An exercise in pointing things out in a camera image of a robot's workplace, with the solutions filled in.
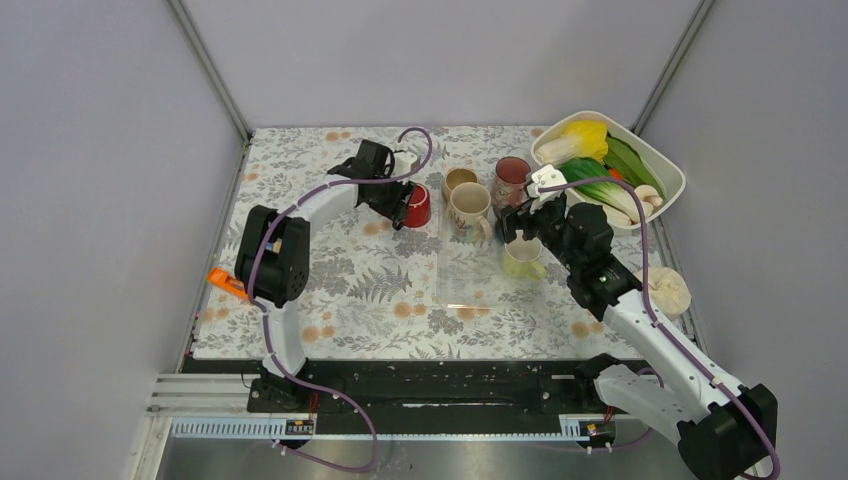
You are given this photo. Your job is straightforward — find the aluminium corner frame post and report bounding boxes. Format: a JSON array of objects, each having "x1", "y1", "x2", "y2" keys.
[{"x1": 165, "y1": 0, "x2": 252, "y2": 144}]

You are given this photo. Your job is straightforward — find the white mushroom toy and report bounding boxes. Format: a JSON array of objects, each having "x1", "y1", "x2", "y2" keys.
[{"x1": 635, "y1": 184, "x2": 664, "y2": 210}]

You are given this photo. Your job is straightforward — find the yellow napa cabbage toy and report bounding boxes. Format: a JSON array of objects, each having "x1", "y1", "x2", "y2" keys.
[{"x1": 533, "y1": 120, "x2": 609, "y2": 166}]

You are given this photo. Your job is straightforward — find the clear plastic tray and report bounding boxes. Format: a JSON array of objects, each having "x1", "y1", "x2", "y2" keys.
[{"x1": 437, "y1": 199, "x2": 544, "y2": 308}]

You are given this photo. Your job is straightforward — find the white vegetable basin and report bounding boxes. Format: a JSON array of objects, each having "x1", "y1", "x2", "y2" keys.
[{"x1": 530, "y1": 110, "x2": 686, "y2": 223}]

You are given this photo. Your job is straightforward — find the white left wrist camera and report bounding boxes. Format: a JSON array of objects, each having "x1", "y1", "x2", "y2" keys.
[{"x1": 391, "y1": 150, "x2": 420, "y2": 177}]

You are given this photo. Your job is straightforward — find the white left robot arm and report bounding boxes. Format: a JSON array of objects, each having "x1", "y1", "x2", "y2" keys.
[{"x1": 235, "y1": 140, "x2": 426, "y2": 411}]

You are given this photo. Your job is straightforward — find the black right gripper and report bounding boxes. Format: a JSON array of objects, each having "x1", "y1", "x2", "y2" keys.
[{"x1": 492, "y1": 193, "x2": 581, "y2": 271}]

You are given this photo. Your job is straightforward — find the small orange box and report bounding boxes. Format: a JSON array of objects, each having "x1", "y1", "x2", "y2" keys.
[{"x1": 206, "y1": 267, "x2": 249, "y2": 302}]

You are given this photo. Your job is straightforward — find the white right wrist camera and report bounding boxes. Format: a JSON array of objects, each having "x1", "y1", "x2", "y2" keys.
[{"x1": 525, "y1": 164, "x2": 567, "y2": 202}]

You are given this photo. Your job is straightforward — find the right aluminium frame post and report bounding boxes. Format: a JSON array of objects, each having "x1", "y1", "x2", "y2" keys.
[{"x1": 630, "y1": 0, "x2": 718, "y2": 135}]

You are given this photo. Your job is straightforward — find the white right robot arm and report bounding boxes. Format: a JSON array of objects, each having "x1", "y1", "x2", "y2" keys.
[{"x1": 495, "y1": 188, "x2": 782, "y2": 479}]

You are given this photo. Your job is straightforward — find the red ceramic mug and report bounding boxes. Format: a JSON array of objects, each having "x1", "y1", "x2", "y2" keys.
[{"x1": 403, "y1": 183, "x2": 431, "y2": 228}]

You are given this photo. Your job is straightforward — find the pink patterned mug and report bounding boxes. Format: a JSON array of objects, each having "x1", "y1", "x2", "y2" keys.
[{"x1": 491, "y1": 156, "x2": 531, "y2": 215}]

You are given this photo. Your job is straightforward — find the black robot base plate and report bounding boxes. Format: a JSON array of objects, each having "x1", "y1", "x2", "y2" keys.
[{"x1": 182, "y1": 358, "x2": 611, "y2": 436}]

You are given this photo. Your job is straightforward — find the green bok choy toy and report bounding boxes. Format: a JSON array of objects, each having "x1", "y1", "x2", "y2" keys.
[{"x1": 559, "y1": 158, "x2": 639, "y2": 223}]

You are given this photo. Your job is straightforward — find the dark green leaf vegetable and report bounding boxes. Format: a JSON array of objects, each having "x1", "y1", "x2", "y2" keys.
[{"x1": 604, "y1": 135, "x2": 665, "y2": 198}]

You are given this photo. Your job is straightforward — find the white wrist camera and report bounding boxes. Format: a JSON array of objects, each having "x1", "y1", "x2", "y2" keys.
[
  {"x1": 391, "y1": 150, "x2": 420, "y2": 177},
  {"x1": 525, "y1": 164, "x2": 567, "y2": 202}
]

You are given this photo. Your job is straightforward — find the cream floral ceramic mug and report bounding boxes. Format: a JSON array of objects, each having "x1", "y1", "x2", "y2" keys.
[{"x1": 448, "y1": 182, "x2": 493, "y2": 243}]

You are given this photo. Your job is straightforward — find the blue orange sponge pack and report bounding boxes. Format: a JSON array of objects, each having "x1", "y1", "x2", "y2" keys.
[{"x1": 266, "y1": 239, "x2": 282, "y2": 253}]

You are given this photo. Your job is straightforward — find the yellow-green ceramic mug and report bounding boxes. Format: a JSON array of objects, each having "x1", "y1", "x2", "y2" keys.
[{"x1": 501, "y1": 239, "x2": 547, "y2": 280}]

